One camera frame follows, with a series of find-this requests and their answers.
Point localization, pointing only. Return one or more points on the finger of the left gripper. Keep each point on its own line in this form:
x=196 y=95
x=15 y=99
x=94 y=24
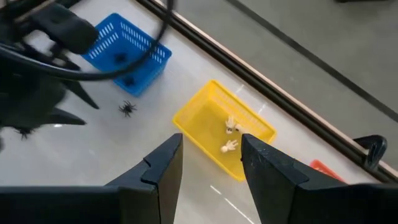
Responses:
x=81 y=93
x=65 y=118

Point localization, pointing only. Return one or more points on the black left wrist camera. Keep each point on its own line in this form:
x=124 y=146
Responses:
x=65 y=29

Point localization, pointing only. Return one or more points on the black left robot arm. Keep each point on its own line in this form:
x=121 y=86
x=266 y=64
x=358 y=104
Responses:
x=9 y=18

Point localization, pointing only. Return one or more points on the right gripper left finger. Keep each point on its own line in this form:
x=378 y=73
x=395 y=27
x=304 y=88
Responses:
x=140 y=199

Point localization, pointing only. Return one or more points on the black plastic spider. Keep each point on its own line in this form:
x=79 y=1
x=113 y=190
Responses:
x=127 y=108
x=23 y=132
x=119 y=57

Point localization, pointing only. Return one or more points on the blue plastic basket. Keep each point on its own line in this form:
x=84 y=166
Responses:
x=148 y=72

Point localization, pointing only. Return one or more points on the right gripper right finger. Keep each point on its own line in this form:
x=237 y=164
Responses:
x=280 y=196

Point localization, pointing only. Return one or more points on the orange plastic basket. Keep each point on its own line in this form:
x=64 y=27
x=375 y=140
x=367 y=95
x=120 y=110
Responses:
x=320 y=166

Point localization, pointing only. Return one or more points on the yellow plastic basket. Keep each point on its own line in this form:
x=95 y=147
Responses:
x=202 y=124

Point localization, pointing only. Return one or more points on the white plastic skeleton hand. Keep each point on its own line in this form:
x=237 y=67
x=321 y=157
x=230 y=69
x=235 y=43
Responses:
x=229 y=146
x=230 y=124

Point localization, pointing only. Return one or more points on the black metal table frame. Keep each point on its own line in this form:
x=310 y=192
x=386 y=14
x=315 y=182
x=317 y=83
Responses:
x=280 y=95

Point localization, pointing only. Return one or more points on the black rail clamp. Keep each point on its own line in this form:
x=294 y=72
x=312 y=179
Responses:
x=374 y=146

